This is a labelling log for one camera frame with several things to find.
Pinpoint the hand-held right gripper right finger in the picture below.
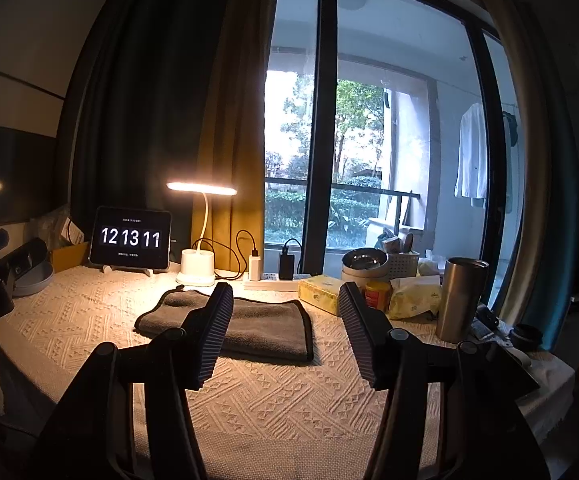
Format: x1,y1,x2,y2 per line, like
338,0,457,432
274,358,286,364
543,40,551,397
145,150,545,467
338,281,553,480

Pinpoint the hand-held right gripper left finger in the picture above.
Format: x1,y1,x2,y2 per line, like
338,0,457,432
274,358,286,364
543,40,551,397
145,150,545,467
34,281,234,480

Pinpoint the grey towel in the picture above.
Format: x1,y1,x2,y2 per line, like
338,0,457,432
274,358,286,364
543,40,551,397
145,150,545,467
134,290,316,364

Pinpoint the grey round bowl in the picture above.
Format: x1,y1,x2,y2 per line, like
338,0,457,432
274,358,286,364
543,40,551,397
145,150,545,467
12,259,55,297

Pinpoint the cardboard box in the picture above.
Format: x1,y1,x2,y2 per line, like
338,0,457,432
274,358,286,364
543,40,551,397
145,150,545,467
51,242,91,274

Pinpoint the clear plastic packet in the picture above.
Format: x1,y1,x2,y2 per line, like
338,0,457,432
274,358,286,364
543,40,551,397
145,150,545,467
33,204,89,252

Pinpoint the yellow jar with red lid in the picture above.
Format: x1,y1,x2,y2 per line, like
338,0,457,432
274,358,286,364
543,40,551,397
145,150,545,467
365,280,393,314

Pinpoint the yellow tissue box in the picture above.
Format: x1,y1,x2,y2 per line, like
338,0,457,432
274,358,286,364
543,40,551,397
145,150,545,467
297,273,343,317

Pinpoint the yellow tissue packet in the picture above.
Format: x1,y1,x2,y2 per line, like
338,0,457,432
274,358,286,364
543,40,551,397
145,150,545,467
388,274,443,322

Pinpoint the white desk lamp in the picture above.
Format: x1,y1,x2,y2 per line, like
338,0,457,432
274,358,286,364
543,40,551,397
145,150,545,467
166,180,239,287

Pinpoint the white power strip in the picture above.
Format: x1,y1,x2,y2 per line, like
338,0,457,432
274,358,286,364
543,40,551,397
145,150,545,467
242,272,316,292

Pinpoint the white tablet stand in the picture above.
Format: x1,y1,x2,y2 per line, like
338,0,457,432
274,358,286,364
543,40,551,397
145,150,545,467
99,260,170,277

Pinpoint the metal bowl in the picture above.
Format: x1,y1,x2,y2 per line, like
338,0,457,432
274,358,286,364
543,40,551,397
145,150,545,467
341,248,389,282

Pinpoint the white plastic basket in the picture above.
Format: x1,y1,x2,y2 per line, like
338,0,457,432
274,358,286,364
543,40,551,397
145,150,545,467
383,249,421,280

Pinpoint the white plastic bag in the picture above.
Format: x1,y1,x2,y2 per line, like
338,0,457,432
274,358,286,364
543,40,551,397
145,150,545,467
416,254,446,279

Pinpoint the beige woven tablecloth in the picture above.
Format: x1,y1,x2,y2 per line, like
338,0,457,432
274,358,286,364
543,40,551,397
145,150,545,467
0,260,576,480

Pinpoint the steel tumbler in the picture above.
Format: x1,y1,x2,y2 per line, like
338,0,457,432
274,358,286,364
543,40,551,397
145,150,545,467
435,257,491,344

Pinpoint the black tablet with clock display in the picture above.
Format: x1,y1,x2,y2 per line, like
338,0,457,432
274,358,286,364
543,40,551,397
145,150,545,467
88,205,173,270

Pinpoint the balcony railing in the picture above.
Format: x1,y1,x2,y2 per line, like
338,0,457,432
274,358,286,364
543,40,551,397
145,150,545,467
264,177,421,202

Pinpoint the small black cup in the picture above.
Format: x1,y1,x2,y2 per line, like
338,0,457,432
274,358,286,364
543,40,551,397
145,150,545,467
508,323,545,354

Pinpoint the dark green curtain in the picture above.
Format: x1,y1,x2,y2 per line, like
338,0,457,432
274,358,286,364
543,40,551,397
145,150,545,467
63,0,242,242

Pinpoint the white hanging shirt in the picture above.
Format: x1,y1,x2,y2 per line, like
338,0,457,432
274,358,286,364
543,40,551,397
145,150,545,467
453,102,491,209

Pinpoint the mustard curtain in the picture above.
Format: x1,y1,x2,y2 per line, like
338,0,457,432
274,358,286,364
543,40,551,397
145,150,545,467
188,0,283,282

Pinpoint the teal curtain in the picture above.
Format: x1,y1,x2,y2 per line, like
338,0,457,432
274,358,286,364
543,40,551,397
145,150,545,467
517,7,579,352

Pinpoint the beige curtain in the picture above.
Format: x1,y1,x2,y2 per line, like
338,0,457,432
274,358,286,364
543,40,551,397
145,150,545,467
467,0,556,322

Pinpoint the black cable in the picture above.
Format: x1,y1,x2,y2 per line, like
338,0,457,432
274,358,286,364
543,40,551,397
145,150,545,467
191,230,261,282

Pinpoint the dark wall screen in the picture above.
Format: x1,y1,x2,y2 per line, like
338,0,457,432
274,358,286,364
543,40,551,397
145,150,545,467
0,120,73,234

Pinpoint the dark window frame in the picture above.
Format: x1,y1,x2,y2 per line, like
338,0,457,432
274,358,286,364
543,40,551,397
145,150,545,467
268,0,526,313

